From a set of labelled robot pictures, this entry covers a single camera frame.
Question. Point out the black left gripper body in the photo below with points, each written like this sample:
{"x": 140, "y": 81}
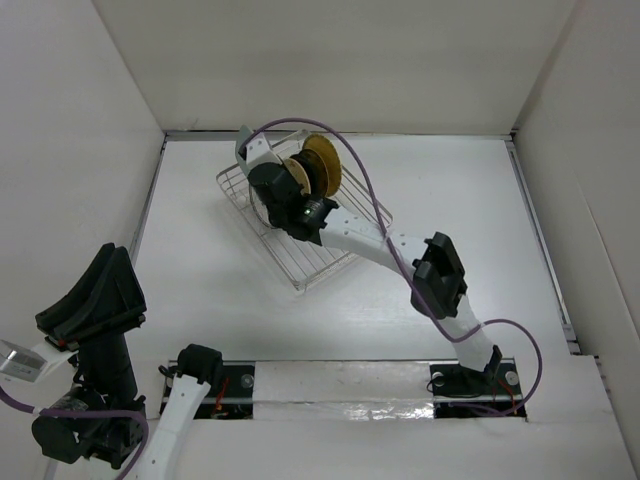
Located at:
{"x": 107, "y": 361}

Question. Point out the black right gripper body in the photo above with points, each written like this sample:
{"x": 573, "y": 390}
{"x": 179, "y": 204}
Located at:
{"x": 293, "y": 180}

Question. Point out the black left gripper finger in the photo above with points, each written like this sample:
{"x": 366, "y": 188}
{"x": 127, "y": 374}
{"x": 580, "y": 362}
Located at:
{"x": 68, "y": 316}
{"x": 121, "y": 305}

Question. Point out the cream plate with drawings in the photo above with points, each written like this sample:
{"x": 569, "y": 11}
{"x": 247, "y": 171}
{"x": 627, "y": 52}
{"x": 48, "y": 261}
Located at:
{"x": 296, "y": 169}

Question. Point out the black plate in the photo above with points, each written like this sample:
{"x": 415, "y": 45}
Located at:
{"x": 307, "y": 169}

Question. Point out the brown yellow patterned plate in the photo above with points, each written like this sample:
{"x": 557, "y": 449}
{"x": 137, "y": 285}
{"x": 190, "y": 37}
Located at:
{"x": 316, "y": 171}

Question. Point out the yellow woven pattern plate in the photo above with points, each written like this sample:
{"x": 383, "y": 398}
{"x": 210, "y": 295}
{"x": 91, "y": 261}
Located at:
{"x": 325, "y": 149}

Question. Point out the pale green rectangular dish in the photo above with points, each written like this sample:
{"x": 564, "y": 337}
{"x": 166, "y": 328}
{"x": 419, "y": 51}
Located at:
{"x": 241, "y": 145}

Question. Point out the white plate red characters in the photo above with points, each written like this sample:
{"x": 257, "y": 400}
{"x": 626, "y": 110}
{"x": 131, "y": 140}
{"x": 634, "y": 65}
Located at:
{"x": 259, "y": 209}

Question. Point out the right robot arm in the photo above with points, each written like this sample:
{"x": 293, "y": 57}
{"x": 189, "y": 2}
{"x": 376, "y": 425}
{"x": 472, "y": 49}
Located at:
{"x": 434, "y": 273}

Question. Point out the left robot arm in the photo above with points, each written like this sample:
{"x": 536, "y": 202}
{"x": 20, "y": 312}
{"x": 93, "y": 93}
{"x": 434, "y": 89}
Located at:
{"x": 103, "y": 416}

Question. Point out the wire dish rack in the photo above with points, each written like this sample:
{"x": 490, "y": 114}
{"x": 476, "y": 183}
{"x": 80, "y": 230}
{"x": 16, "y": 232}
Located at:
{"x": 302, "y": 263}

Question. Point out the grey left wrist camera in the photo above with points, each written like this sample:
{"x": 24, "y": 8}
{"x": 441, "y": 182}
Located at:
{"x": 33, "y": 364}

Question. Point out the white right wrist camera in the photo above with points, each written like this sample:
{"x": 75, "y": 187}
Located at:
{"x": 257, "y": 152}

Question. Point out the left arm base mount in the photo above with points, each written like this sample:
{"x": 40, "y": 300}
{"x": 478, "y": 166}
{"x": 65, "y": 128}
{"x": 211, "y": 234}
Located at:
{"x": 233, "y": 400}

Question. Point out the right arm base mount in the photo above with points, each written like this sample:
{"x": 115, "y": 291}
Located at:
{"x": 459, "y": 394}

